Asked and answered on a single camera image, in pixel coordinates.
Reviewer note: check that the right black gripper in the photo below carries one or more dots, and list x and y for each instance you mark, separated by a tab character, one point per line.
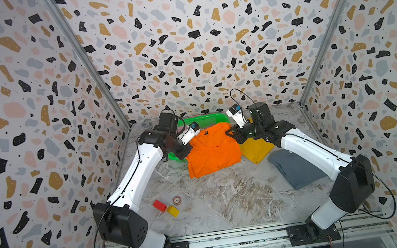
237	134

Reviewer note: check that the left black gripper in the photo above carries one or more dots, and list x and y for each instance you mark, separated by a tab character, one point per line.
182	154

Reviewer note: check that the yellow t-shirt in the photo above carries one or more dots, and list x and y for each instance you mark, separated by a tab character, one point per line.
256	150

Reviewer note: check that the green plastic basket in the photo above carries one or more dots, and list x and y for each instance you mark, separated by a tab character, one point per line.
207	125

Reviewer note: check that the orange t-shirt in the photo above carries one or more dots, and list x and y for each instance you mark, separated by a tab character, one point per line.
212	150

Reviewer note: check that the grey t-shirt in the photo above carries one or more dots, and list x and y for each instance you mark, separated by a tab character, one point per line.
298	172

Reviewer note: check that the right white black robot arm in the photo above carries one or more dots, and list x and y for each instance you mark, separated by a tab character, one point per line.
353	179

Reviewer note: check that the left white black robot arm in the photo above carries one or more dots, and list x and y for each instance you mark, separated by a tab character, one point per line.
118	219

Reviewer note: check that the sprinkle-filled clear bottle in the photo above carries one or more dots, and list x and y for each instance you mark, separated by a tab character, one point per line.
147	124

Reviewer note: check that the small round tape roll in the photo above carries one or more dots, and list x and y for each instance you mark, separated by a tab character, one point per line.
177	200

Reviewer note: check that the red block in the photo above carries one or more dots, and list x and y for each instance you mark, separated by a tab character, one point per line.
158	205

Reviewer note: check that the yellow block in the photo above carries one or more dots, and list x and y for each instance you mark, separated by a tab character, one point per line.
173	211

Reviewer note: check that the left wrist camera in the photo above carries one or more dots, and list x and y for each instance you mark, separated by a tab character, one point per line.
191	131

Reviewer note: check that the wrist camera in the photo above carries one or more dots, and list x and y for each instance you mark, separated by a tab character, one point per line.
236	113
191	131

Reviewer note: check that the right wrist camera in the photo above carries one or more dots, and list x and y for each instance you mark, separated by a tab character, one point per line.
236	113

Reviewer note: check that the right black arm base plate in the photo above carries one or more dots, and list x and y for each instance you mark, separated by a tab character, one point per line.
306	234

